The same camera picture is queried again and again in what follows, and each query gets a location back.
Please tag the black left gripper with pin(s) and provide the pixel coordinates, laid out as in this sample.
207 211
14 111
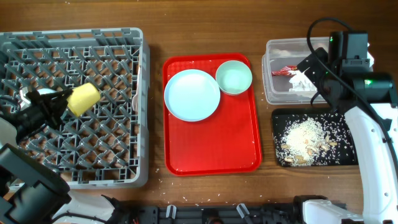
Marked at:
55 106

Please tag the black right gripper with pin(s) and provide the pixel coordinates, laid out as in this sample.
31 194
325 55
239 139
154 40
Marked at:
316 68

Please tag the yellow cup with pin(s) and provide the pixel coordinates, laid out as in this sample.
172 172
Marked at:
83 98

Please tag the white plastic fork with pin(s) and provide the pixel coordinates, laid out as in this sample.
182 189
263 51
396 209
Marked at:
135 101

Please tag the green bowl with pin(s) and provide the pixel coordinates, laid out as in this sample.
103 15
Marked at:
233 77

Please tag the large light blue plate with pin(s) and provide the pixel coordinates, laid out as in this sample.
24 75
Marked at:
192 95

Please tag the small light blue bowl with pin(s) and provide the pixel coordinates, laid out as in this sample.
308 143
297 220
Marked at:
45 91

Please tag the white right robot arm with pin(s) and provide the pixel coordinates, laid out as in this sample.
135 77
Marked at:
368 101

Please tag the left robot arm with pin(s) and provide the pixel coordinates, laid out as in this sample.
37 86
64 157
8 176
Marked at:
30 191

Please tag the clear plastic waste bin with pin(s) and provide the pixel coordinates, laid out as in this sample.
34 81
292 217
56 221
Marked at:
280 53

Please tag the grey dishwasher rack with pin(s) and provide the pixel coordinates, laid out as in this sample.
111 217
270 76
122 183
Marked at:
107 146

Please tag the crumpled white paper napkin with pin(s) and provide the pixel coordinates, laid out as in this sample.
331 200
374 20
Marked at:
300 82

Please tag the red snack wrapper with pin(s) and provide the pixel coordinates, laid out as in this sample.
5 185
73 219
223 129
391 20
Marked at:
287 71

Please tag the black plastic tray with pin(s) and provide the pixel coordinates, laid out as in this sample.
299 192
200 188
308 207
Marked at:
343 155

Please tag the pile of rice scraps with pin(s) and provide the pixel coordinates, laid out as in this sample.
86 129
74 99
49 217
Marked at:
303 143

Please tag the red serving tray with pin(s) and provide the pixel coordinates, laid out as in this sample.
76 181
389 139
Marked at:
228 141

